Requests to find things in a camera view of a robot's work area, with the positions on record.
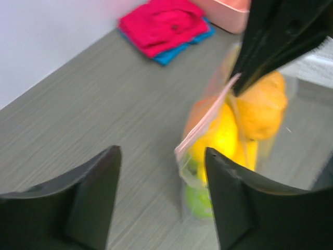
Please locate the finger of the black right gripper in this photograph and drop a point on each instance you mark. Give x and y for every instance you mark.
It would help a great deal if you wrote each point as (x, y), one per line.
(277, 33)

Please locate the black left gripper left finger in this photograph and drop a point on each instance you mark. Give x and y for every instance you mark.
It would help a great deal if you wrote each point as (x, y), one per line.
(70, 211)

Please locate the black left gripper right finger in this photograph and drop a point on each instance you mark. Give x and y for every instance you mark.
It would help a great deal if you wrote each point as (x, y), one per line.
(254, 212)

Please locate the dark green lime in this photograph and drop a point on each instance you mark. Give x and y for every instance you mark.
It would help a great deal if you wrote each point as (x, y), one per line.
(198, 202)

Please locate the orange mango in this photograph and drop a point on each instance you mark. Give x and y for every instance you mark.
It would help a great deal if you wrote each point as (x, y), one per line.
(262, 107)

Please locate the yellow banana bunch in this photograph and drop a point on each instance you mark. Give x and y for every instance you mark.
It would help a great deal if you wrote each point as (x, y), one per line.
(222, 135)

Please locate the clear pink zip top bag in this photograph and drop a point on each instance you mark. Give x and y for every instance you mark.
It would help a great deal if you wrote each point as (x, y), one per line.
(242, 128)

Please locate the pink divided plastic tray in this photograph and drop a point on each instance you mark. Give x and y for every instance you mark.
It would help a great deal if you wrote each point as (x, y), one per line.
(229, 15)

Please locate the white plastic mesh basket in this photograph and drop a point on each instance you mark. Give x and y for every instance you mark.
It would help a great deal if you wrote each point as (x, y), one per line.
(315, 66)

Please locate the blue folded cloth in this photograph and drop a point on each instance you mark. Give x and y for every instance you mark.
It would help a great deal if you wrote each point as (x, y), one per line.
(166, 56)

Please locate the red folded cloth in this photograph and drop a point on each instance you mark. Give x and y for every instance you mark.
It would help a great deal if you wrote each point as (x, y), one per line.
(157, 26)

